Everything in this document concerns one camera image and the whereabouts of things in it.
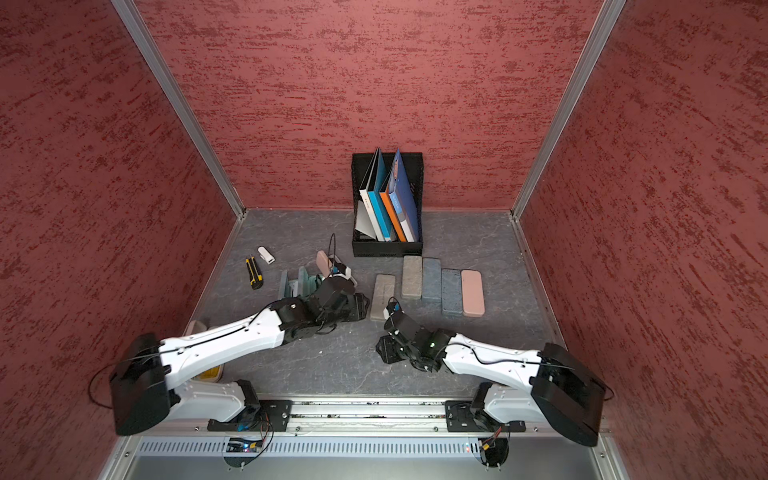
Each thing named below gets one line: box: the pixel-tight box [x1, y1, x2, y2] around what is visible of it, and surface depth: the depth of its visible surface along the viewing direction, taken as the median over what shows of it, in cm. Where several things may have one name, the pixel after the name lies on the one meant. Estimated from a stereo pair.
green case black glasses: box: [298, 266, 324, 297], surface depth 99 cm
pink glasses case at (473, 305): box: [460, 269, 485, 318], surface depth 97 cm
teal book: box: [367, 148, 396, 242], surface depth 91 cm
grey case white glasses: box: [278, 269, 299, 300], surface depth 94 cm
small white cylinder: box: [258, 246, 276, 265], surface depth 105 cm
